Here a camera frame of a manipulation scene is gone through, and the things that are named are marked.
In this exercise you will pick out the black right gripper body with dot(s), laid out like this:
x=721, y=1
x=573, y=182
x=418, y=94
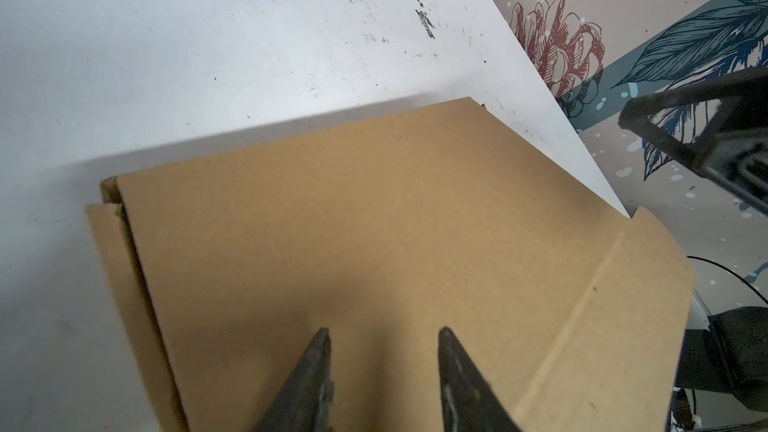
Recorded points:
x=732, y=149

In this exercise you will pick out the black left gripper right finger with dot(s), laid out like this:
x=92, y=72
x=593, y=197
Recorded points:
x=467, y=400

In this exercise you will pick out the brown cardboard paper box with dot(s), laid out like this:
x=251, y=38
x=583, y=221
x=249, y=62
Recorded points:
x=385, y=231

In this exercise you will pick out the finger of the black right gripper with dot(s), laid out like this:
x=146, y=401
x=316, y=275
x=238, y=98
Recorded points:
x=638, y=114

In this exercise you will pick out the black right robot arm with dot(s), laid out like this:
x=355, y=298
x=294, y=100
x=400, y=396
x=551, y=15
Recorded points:
x=730, y=354

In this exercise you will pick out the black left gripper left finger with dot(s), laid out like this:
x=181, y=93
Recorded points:
x=303, y=402

